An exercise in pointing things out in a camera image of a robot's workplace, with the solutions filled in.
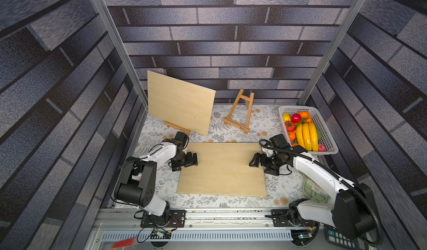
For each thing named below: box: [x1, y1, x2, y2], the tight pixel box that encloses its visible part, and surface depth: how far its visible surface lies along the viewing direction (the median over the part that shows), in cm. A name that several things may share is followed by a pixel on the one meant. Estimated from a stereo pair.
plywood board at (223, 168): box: [176, 142, 267, 197], surface depth 85 cm
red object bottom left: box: [111, 237, 137, 249], surface depth 70 cm
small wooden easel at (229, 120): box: [222, 88, 255, 135], surface depth 103 cm
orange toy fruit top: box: [298, 111, 312, 123], surface depth 105 cm
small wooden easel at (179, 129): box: [163, 120, 192, 136], surface depth 105 cm
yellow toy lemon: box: [282, 112, 292, 123], surface depth 105 cm
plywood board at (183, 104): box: [147, 70, 217, 137], surface depth 94 cm
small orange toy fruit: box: [288, 131, 296, 142], surface depth 97 cm
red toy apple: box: [291, 113, 302, 124], surface depth 102 cm
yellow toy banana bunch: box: [296, 122, 319, 152], surface depth 94 cm
